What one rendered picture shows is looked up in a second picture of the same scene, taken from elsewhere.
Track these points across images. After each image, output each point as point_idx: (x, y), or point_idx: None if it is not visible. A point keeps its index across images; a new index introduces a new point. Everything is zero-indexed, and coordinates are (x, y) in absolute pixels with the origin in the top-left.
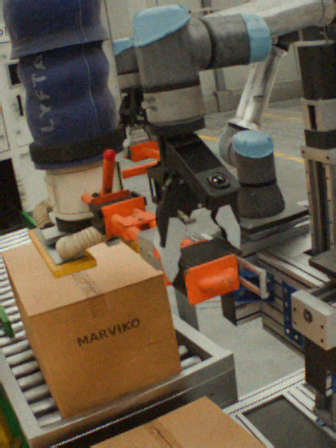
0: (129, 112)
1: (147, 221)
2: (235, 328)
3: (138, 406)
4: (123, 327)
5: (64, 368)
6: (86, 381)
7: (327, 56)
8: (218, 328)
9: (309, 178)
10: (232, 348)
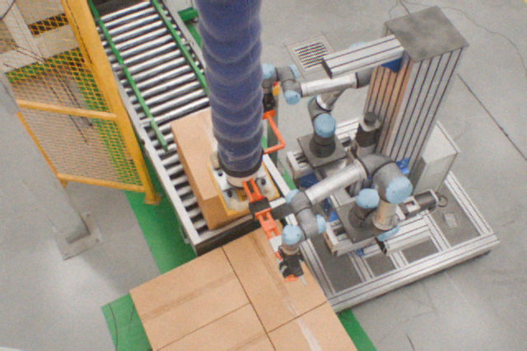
0: (263, 105)
1: (272, 228)
2: (300, 113)
3: (245, 223)
4: (245, 195)
5: (215, 212)
6: (223, 215)
7: (371, 135)
8: (288, 109)
9: (347, 160)
10: (296, 133)
